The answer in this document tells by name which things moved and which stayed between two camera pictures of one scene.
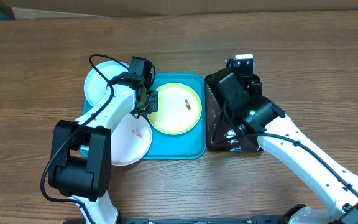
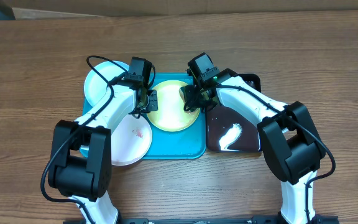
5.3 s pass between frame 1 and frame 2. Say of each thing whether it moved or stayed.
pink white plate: stayed
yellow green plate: stayed
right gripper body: moved
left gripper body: stayed
